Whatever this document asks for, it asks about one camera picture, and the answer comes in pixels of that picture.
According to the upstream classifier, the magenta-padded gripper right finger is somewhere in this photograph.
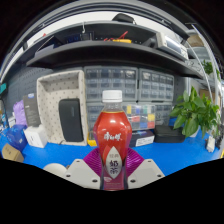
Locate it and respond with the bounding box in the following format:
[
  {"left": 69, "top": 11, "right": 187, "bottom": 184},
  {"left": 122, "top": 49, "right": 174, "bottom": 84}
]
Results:
[{"left": 124, "top": 147, "right": 166, "bottom": 190}]

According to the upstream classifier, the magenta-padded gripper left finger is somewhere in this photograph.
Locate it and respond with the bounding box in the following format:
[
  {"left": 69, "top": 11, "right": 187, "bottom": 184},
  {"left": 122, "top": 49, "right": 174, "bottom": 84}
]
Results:
[{"left": 64, "top": 147, "right": 103, "bottom": 190}]

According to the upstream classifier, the red tea drink bottle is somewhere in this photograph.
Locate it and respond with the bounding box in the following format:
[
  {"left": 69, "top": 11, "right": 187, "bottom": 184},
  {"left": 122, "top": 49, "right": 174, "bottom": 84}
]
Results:
[{"left": 92, "top": 89, "right": 133, "bottom": 191}]

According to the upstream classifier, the yellow and red tool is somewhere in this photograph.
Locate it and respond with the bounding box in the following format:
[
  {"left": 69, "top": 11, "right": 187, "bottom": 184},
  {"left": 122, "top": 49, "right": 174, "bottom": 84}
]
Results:
[{"left": 86, "top": 131, "right": 99, "bottom": 147}]

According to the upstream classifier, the black box with white label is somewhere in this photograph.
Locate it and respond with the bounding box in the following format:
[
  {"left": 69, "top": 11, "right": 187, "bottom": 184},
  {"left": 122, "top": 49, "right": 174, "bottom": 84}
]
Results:
[{"left": 128, "top": 129, "right": 156, "bottom": 148}]

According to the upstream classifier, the flat black case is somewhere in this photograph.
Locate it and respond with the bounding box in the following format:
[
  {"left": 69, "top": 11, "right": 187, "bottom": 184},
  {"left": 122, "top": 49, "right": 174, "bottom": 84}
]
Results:
[{"left": 153, "top": 124, "right": 187, "bottom": 145}]

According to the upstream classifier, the black rectangular pouch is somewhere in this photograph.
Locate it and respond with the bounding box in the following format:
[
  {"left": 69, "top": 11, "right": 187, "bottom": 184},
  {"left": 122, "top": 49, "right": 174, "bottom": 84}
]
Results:
[{"left": 58, "top": 97, "right": 85, "bottom": 143}]

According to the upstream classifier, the clear organizer with coloured parts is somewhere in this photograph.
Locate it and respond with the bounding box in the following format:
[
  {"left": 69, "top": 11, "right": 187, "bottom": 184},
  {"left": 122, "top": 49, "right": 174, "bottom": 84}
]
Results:
[{"left": 122, "top": 103, "right": 157, "bottom": 132}]

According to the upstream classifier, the small white block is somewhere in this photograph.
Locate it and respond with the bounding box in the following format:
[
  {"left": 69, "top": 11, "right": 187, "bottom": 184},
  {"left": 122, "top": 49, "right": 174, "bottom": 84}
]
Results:
[{"left": 205, "top": 135, "right": 216, "bottom": 154}]

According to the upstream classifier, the brown cardboard box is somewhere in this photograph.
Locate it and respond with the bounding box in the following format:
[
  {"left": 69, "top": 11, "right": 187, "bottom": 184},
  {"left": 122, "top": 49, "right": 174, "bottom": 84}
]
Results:
[{"left": 1, "top": 142, "right": 25, "bottom": 164}]

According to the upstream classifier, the green potted plant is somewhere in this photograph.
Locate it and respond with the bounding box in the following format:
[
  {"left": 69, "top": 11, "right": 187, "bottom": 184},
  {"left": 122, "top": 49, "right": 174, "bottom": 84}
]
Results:
[{"left": 168, "top": 85, "right": 221, "bottom": 139}]

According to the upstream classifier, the dark grey box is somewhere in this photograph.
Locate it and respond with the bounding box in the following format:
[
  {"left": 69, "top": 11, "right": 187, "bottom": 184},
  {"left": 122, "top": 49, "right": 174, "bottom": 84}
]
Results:
[{"left": 22, "top": 92, "right": 42, "bottom": 128}]

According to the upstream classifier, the cream perforated storage tray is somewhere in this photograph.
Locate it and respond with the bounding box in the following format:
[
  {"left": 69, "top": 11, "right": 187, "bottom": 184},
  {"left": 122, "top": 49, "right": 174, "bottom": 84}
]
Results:
[{"left": 36, "top": 69, "right": 89, "bottom": 147}]

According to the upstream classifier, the purple plastic bag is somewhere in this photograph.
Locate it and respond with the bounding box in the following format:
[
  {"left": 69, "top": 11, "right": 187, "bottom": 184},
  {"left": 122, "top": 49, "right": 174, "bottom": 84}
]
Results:
[{"left": 12, "top": 99, "right": 29, "bottom": 127}]

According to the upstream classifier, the small grey drawer cabinet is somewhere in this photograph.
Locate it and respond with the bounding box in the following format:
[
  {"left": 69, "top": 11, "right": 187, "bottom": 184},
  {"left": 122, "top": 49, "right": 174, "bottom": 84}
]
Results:
[{"left": 137, "top": 67, "right": 175, "bottom": 127}]

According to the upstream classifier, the large grey drawer cabinet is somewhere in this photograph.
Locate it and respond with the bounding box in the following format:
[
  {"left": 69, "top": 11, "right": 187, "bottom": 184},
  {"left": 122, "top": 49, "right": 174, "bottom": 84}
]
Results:
[{"left": 83, "top": 65, "right": 139, "bottom": 135}]

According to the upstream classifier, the white metal shelf rack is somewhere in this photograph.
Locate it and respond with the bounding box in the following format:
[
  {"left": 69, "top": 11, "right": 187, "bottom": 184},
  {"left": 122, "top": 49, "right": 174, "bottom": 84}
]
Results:
[{"left": 184, "top": 22, "right": 224, "bottom": 103}]

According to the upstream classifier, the black wall shelf unit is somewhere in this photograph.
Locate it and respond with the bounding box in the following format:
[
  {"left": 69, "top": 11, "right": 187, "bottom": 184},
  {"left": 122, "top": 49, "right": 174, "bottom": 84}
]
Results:
[{"left": 24, "top": 12, "right": 205, "bottom": 80}]

